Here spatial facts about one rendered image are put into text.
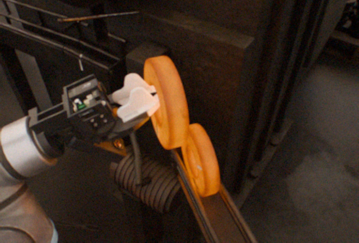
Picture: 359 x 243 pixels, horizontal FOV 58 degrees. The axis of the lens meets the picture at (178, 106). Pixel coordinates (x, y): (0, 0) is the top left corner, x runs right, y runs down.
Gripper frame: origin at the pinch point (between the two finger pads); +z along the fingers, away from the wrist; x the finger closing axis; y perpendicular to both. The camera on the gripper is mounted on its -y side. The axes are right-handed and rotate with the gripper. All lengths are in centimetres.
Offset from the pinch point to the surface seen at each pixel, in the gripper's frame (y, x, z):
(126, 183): -39.3, 13.9, -19.6
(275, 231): -102, 4, 19
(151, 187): -38.4, 8.5, -12.9
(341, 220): -109, -1, 46
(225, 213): -30.2, -10.2, 1.5
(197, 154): -16.9, -2.5, 1.3
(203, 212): -23.3, -11.0, -2.5
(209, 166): -17.9, -5.6, 2.3
